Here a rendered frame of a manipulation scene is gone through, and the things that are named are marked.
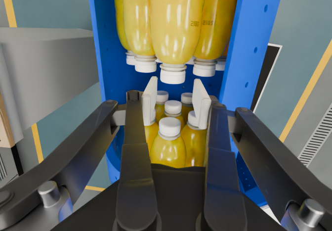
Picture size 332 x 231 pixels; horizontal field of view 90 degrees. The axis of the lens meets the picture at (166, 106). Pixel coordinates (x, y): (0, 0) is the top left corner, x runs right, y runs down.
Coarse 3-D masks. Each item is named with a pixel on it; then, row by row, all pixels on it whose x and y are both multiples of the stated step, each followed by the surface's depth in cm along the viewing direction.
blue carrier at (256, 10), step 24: (96, 0) 27; (240, 0) 16; (264, 0) 17; (96, 24) 27; (240, 24) 17; (264, 24) 19; (96, 48) 29; (120, 48) 36; (240, 48) 18; (264, 48) 21; (120, 72) 38; (192, 72) 44; (216, 72) 40; (240, 72) 20; (120, 96) 40; (168, 96) 48; (216, 96) 42; (240, 96) 21; (120, 144) 44
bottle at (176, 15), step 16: (160, 0) 19; (176, 0) 19; (192, 0) 19; (160, 16) 20; (176, 16) 19; (192, 16) 20; (160, 32) 21; (176, 32) 20; (192, 32) 21; (160, 48) 22; (176, 48) 21; (192, 48) 22; (160, 64) 26; (176, 64) 24
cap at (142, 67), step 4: (136, 64) 29; (140, 64) 29; (144, 64) 29; (148, 64) 29; (152, 64) 29; (156, 64) 30; (136, 68) 29; (140, 68) 29; (144, 68) 29; (148, 68) 29; (152, 68) 29; (156, 68) 31; (144, 72) 29; (148, 72) 29
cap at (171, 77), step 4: (164, 72) 24; (168, 72) 24; (172, 72) 24; (176, 72) 24; (180, 72) 24; (184, 72) 25; (160, 76) 26; (164, 76) 25; (168, 76) 24; (172, 76) 24; (176, 76) 24; (180, 76) 24; (184, 76) 25; (164, 80) 25; (168, 80) 24; (172, 80) 24; (176, 80) 24; (180, 80) 25; (184, 80) 26
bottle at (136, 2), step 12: (132, 0) 24; (144, 0) 23; (132, 12) 24; (144, 12) 24; (132, 24) 25; (144, 24) 24; (132, 36) 26; (144, 36) 25; (132, 48) 27; (144, 48) 27; (144, 60) 28
